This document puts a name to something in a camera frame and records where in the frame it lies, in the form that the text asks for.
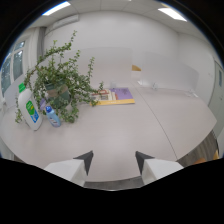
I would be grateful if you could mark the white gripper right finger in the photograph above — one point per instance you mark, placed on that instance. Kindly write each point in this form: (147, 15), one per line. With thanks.
(154, 168)

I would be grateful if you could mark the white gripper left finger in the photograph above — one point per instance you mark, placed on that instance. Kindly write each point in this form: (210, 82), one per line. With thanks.
(74, 167)

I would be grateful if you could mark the small blue bottle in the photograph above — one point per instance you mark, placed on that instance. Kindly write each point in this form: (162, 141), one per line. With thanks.
(53, 116)

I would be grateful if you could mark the white bottle green cap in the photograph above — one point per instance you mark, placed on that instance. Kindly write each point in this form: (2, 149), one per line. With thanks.
(29, 108)

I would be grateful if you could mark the picture book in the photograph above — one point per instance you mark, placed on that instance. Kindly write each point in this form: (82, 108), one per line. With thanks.
(103, 95)

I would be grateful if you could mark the purple yellow book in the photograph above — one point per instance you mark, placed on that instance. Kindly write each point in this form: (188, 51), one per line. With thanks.
(122, 95)

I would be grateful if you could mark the green potted plant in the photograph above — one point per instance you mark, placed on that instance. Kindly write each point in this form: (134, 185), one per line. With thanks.
(58, 85)

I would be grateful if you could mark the white desk divider panel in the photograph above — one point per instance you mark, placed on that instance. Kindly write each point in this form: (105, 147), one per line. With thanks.
(105, 66)
(166, 71)

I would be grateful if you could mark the window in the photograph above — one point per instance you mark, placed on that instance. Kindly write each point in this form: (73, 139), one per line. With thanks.
(11, 65)

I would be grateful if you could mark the ceiling light panel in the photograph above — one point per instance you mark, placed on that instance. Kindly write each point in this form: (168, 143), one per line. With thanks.
(56, 8)
(172, 14)

